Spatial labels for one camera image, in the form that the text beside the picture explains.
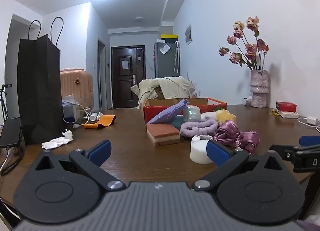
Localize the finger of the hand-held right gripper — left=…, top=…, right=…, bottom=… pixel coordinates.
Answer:
left=269, top=144, right=300, bottom=162
left=299, top=135, right=320, bottom=149

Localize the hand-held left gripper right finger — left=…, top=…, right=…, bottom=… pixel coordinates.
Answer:
left=192, top=139, right=284, bottom=193

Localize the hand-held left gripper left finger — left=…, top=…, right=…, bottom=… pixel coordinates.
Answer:
left=35, top=139, right=127, bottom=192

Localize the pink satin scrunchie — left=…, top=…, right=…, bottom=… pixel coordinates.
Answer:
left=214, top=120, right=260, bottom=156

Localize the purple plush headband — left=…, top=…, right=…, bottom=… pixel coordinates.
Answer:
left=180, top=119, right=218, bottom=139

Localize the yellow white plush toy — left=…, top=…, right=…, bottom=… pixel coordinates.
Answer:
left=201, top=109, right=237, bottom=126

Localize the red cardboard box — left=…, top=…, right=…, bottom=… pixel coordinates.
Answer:
left=143, top=97, right=228, bottom=125

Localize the white cylinder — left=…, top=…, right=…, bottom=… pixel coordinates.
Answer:
left=190, top=134, right=215, bottom=164

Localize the red small box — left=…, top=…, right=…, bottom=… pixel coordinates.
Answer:
left=276, top=101, right=298, bottom=112

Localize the crumpled white tissue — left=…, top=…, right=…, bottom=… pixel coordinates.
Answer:
left=41, top=129, right=73, bottom=150

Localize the blue white pack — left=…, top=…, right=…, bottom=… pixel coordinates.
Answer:
left=62, top=94, right=83, bottom=124

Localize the clear glass vessel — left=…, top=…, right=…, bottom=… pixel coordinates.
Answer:
left=80, top=93, right=94, bottom=117

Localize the brown layered sponge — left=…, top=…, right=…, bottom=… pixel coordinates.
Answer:
left=146, top=123, right=181, bottom=147

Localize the person's pink clothing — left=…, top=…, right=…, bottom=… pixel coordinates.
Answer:
left=306, top=215, right=320, bottom=231

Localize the pink textured vase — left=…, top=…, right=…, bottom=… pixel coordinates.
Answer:
left=250, top=70, right=269, bottom=108

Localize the pink suitcase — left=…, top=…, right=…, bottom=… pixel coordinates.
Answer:
left=60, top=69, right=94, bottom=111

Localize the grey interior door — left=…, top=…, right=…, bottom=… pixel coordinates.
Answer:
left=97, top=38, right=107, bottom=111

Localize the dark brown entrance door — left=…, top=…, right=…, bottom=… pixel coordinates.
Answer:
left=111, top=45, right=146, bottom=109

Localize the black paper bag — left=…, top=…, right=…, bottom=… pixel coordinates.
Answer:
left=17, top=17, right=64, bottom=145

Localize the beige jacket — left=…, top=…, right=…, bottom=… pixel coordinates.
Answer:
left=130, top=76, right=196, bottom=109

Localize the black smartphone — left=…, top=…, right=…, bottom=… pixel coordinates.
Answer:
left=0, top=117, right=22, bottom=149

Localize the grey refrigerator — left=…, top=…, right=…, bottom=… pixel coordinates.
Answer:
left=154, top=42, right=180, bottom=79

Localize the white folded umbrella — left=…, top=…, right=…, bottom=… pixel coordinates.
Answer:
left=174, top=41, right=180, bottom=73

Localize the black tripod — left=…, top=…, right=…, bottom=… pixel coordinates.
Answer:
left=0, top=84, right=12, bottom=121

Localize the bunch of dried pink roses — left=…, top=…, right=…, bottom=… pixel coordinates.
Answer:
left=219, top=16, right=270, bottom=71

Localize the yellow black box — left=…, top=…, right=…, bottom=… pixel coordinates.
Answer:
left=160, top=34, right=178, bottom=43

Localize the white charger cable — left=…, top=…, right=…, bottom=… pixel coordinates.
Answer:
left=297, top=118, right=320, bottom=134

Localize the orange strap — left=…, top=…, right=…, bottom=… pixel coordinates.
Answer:
left=84, top=115, right=117, bottom=129

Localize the purple drawstring pouch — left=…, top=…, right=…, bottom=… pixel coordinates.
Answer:
left=146, top=98, right=190, bottom=125

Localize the phone charging cable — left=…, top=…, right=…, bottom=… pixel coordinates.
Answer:
left=0, top=146, right=25, bottom=176

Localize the wall fuse panel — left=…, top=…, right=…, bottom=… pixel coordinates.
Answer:
left=185, top=23, right=192, bottom=45

